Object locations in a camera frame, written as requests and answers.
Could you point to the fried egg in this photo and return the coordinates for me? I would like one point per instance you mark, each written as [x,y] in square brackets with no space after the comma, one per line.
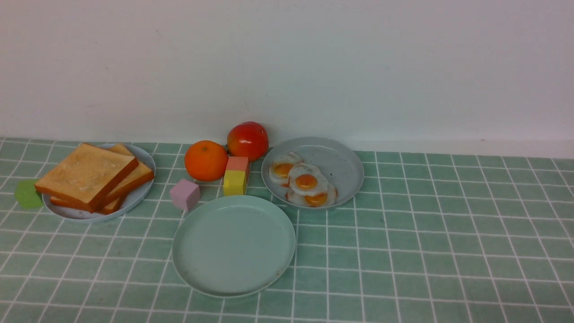
[307,180]
[280,167]
[321,200]

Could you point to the toast slice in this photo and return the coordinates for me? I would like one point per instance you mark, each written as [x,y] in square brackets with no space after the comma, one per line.
[113,206]
[87,176]
[138,177]

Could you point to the red apple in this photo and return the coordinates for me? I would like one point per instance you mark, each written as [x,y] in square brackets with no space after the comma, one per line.
[248,139]

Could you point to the salmon pink block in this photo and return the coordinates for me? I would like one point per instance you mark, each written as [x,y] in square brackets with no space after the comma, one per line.
[239,163]

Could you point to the grey speckled egg plate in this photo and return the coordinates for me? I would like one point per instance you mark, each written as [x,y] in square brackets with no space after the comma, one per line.
[339,164]

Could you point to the yellow cube block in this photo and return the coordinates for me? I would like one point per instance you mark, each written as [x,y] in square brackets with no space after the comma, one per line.
[235,183]

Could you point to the orange fruit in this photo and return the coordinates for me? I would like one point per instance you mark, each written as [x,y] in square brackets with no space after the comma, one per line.
[206,161]

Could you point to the mint green empty plate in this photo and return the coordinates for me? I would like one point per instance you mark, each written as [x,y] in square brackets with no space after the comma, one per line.
[233,246]

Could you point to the pink cube block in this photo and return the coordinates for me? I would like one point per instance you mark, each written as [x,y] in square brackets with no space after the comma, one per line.
[185,195]

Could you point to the green checked tablecloth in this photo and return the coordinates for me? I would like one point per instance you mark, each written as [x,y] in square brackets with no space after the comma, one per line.
[428,238]

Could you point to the light blue bread plate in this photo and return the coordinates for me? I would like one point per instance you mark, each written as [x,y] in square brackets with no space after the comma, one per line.
[132,200]

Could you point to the green cube block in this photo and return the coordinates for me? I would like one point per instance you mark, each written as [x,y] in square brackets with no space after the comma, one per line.
[27,195]

